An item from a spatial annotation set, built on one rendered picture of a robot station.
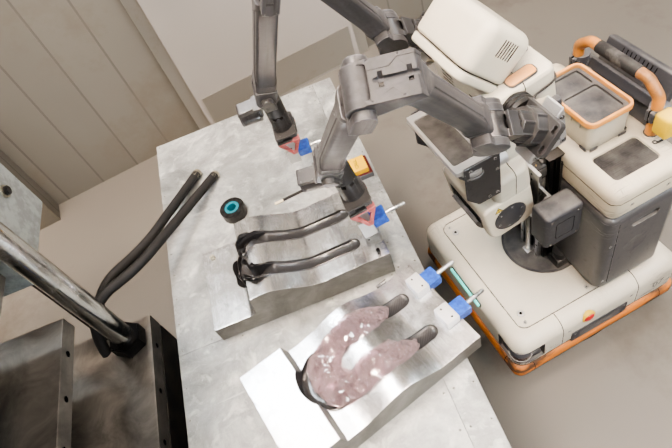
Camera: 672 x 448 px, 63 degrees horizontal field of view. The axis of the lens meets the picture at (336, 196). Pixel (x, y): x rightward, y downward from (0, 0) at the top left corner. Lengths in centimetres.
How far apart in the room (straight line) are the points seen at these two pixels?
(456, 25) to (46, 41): 223
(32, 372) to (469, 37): 123
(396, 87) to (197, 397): 100
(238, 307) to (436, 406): 56
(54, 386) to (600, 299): 163
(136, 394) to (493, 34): 125
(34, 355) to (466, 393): 102
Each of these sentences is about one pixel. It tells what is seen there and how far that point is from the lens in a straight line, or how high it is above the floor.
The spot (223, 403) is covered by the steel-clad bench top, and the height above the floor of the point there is 80.
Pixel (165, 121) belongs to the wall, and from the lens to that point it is 336.
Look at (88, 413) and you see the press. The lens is 171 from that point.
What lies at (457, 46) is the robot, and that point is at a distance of 122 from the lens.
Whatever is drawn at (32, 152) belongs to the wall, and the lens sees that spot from 340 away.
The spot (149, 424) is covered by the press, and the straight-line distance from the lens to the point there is 160.
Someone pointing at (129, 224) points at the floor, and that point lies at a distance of 321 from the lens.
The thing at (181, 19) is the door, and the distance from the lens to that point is 303.
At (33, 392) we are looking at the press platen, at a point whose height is 104.
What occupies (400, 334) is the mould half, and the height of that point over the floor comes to 87.
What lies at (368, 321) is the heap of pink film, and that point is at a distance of 133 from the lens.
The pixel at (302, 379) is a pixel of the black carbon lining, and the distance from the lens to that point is 136.
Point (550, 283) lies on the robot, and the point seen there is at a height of 28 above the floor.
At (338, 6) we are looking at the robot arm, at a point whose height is 140.
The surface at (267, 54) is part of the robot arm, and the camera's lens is 137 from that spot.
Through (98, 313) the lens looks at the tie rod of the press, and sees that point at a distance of 156.
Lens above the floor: 209
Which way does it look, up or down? 49 degrees down
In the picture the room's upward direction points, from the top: 22 degrees counter-clockwise
